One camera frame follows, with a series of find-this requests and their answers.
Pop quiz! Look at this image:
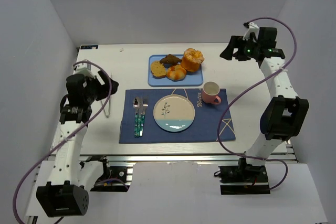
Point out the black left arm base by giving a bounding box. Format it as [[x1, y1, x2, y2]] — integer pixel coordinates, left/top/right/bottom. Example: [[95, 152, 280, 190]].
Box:
[[79, 155, 129, 192]]

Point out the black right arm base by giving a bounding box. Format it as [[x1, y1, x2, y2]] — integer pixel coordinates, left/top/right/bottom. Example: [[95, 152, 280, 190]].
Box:
[[214, 158, 270, 195]]

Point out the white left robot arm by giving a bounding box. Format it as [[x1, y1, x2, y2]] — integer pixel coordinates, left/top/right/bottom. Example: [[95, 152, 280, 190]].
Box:
[[36, 70, 119, 217]]

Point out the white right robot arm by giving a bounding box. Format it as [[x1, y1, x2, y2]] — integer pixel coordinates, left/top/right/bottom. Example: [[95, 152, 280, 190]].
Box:
[[220, 22, 309, 183]]

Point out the tall orange muffin bread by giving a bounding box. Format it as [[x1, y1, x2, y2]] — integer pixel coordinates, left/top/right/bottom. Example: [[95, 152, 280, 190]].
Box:
[[181, 48, 204, 72]]

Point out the pink mug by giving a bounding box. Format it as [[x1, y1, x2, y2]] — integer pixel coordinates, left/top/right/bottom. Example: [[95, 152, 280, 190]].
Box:
[[201, 82, 221, 105]]

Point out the blue tray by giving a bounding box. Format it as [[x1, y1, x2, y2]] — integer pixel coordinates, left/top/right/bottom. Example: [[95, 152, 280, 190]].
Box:
[[148, 55, 203, 87]]

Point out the dark blue placemat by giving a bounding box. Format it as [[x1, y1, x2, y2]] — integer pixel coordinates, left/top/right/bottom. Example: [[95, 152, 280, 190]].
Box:
[[119, 89, 236, 144]]

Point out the blue label sticker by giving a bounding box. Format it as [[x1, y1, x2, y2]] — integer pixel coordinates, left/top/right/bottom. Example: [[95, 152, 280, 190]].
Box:
[[80, 45, 98, 50]]

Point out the round orange glazed bun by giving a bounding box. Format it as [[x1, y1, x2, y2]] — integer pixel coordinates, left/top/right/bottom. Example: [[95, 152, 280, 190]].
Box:
[[166, 64, 186, 81]]

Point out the dark brown croissant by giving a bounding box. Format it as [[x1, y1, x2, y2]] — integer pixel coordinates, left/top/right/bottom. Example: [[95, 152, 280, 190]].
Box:
[[160, 54, 182, 65]]

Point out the round pink blue plate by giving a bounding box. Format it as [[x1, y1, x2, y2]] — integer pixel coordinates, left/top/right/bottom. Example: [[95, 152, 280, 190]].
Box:
[[153, 94, 195, 132]]

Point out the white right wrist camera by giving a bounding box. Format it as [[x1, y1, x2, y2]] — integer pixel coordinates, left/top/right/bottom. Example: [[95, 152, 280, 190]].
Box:
[[243, 22, 260, 42]]

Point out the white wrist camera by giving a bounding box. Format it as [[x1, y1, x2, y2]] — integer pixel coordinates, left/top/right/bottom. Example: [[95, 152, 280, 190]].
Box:
[[243, 22, 260, 42], [73, 62, 95, 78]]

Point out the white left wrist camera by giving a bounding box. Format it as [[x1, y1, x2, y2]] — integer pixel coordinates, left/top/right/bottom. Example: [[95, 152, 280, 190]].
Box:
[[73, 62, 95, 78]]

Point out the spoon with teal handle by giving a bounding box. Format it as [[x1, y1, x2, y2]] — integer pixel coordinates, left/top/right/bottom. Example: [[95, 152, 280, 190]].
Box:
[[133, 97, 141, 137]]

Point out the knife with teal handle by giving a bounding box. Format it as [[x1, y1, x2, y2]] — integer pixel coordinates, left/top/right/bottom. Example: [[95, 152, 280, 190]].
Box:
[[137, 96, 143, 137]]

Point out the fork with teal handle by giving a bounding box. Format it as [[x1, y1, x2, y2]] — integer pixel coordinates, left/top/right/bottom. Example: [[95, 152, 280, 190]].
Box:
[[140, 97, 149, 137]]

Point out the aluminium table frame rail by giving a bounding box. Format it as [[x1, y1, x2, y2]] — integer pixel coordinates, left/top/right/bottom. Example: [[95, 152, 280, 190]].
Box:
[[79, 145, 297, 163]]

